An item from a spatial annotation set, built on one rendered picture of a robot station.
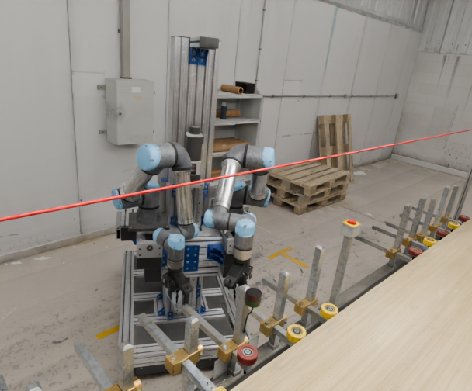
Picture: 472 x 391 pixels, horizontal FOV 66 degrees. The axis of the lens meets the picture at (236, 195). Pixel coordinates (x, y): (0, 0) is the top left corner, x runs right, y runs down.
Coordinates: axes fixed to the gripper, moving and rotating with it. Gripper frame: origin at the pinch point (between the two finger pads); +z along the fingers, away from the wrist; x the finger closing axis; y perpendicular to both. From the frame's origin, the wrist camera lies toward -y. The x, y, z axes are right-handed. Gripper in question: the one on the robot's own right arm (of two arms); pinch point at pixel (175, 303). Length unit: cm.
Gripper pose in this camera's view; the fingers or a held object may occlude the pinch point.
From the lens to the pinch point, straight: 185.6
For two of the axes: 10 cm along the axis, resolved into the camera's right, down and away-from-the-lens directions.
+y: -6.8, -3.3, 6.6
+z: -1.0, 9.3, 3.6
